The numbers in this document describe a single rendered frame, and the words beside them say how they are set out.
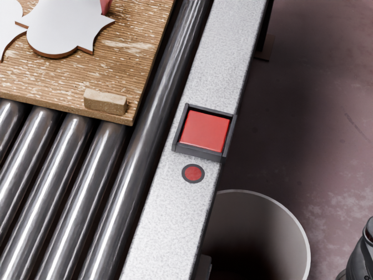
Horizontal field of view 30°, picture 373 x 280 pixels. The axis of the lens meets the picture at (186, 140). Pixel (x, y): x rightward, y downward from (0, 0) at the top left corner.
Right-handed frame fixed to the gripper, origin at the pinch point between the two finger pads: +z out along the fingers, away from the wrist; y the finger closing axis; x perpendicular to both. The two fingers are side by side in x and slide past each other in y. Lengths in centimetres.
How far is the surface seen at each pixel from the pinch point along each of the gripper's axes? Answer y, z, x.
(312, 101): 40, 89, 84
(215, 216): 28, 65, 15
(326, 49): 38, 87, 109
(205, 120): 25.4, 1.3, -12.5
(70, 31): 1.7, 0.1, -6.9
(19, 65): -2.4, 2.0, -14.8
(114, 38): 7.6, 1.0, -4.2
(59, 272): 17.6, 4.3, -40.3
